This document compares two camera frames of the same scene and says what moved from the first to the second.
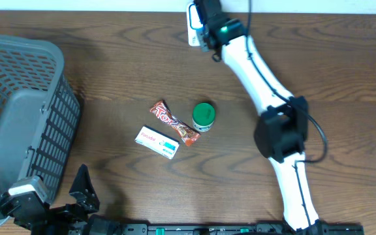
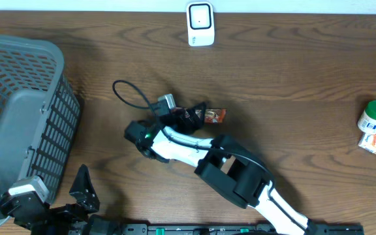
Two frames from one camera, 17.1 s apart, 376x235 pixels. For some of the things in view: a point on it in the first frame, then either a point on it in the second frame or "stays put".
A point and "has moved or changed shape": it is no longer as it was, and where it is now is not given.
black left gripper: (77, 217) stays put
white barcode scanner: (194, 24) stays put
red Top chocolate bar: (162, 109) has moved or changed shape
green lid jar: (203, 116) -> (375, 117)
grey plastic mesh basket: (29, 115) stays put
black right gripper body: (205, 32) -> (180, 125)
